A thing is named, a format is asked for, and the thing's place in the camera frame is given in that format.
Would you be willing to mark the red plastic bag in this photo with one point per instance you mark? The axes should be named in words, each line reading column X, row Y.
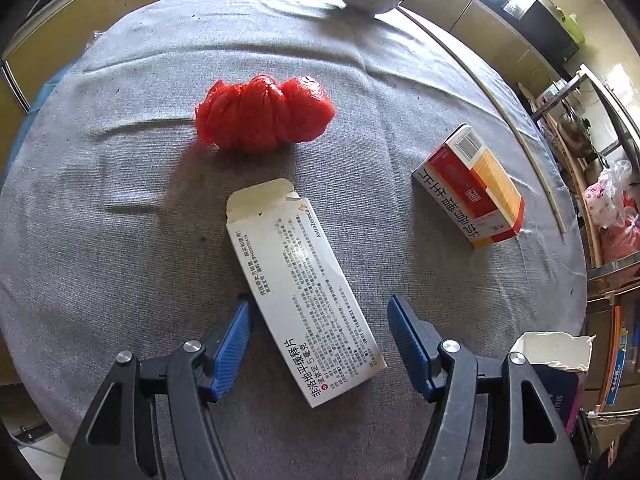
column 265, row 112

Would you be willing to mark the blue carton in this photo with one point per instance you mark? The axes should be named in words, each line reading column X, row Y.
column 555, row 355

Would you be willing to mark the long wooden stick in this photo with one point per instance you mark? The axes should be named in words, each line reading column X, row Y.
column 505, row 110

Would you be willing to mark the green container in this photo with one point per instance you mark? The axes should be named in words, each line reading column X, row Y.
column 570, row 25

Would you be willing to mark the grey tablecloth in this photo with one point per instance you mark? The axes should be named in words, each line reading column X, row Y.
column 125, row 160

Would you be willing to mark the orange and white medicine box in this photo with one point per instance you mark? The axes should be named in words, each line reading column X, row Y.
column 475, row 190

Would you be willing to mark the pink and white plastic bag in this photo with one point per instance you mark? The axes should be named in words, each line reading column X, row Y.
column 610, row 195

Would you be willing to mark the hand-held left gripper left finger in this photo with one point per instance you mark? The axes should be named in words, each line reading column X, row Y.
column 232, row 345

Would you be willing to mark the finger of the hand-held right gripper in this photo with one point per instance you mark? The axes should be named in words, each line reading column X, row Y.
column 585, row 435

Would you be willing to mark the dark microwave oven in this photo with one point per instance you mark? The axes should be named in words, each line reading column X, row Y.
column 545, row 25

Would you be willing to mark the long white medicine box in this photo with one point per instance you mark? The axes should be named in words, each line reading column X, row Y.
column 305, row 285

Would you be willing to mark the metal shelf rack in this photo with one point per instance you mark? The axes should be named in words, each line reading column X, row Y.
column 600, row 280

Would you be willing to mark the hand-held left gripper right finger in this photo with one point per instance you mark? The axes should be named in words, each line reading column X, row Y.
column 407, row 340

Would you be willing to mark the steel pot with lid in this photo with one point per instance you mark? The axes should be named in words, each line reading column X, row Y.
column 575, row 135

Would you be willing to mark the blue table cover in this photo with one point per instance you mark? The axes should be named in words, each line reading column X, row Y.
column 42, row 92

